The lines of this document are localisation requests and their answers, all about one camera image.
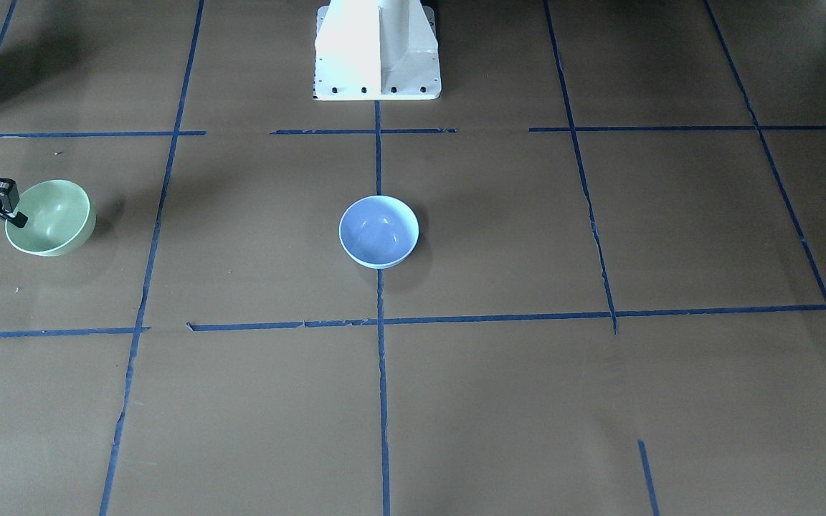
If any blue bowl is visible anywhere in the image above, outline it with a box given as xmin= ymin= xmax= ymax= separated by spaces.
xmin=338 ymin=195 xmax=420 ymax=269

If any green bowl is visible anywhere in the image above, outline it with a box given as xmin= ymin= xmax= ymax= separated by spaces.
xmin=4 ymin=180 xmax=96 ymax=257

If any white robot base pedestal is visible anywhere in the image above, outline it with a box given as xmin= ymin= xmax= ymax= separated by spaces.
xmin=313 ymin=1 xmax=442 ymax=102

